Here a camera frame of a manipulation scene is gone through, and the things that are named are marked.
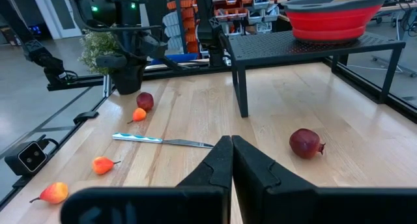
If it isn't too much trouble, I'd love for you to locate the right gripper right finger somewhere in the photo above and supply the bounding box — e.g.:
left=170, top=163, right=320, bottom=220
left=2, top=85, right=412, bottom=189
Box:
left=232, top=135, right=417, bottom=224

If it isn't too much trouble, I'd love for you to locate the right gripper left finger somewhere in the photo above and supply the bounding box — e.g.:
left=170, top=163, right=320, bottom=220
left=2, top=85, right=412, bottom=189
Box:
left=60, top=135, right=233, bottom=224

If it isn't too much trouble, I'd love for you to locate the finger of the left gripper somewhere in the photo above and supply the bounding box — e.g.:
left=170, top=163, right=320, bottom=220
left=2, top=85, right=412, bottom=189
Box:
left=95, top=53, right=128, bottom=70

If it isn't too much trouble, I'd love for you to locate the dark red pomegranate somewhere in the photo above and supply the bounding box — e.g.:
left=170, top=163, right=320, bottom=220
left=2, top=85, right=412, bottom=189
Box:
left=136, top=91, right=155, bottom=113
left=289, top=128, right=326, bottom=160

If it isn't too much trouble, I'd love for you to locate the red collapsible bowl grey rim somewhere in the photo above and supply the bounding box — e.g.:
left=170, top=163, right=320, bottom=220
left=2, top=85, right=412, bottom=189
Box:
left=281, top=0, right=391, bottom=44

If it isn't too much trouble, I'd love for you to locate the potted green plant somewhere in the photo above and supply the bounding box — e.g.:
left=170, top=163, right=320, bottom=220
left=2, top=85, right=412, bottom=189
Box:
left=79, top=28, right=148, bottom=96

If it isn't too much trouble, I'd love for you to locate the rack with orange bins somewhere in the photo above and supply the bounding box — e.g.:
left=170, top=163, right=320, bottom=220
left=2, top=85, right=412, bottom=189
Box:
left=162, top=0, right=281, bottom=55

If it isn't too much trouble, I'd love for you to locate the black table clamp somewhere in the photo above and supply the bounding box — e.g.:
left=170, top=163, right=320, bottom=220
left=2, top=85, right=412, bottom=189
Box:
left=72, top=110, right=100, bottom=125

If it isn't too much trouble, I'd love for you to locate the black perforated metal shelf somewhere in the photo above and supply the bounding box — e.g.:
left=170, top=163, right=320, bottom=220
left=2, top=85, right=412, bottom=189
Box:
left=224, top=30, right=407, bottom=119

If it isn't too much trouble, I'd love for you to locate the black table frame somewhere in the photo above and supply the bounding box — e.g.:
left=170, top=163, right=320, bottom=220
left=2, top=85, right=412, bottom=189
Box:
left=0, top=38, right=417, bottom=212

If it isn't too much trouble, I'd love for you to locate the knife with blue-white handle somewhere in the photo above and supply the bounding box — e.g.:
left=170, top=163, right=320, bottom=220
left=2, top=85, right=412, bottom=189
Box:
left=111, top=132, right=215, bottom=150

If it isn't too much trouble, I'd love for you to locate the black table-level camera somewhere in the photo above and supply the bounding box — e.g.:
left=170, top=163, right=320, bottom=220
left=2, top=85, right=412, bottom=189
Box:
left=4, top=134, right=60, bottom=178

